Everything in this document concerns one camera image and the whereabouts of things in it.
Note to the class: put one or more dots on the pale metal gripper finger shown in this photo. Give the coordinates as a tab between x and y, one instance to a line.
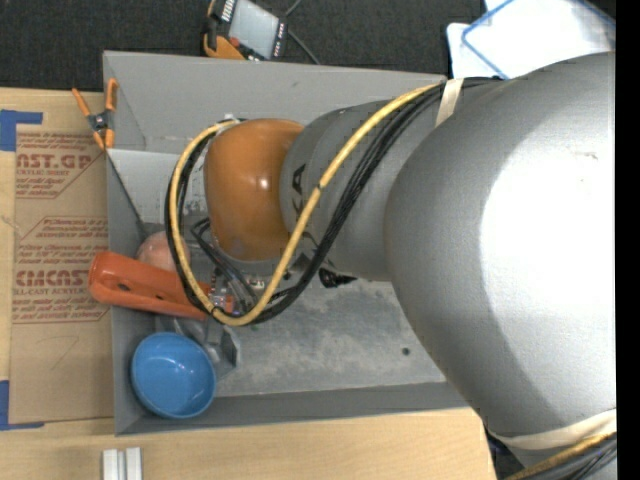
212	335
231	349

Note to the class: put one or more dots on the blue bowl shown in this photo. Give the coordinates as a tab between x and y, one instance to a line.
172	375

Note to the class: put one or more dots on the pale pink ball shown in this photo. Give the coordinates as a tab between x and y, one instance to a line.
155	252

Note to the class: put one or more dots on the orange flat plastic tool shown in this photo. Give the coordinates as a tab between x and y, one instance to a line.
135	285

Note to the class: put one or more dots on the grey metal bin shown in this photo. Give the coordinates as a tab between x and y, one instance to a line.
330	338

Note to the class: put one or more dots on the brown cardboard board red print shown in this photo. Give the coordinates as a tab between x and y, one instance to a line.
60	358

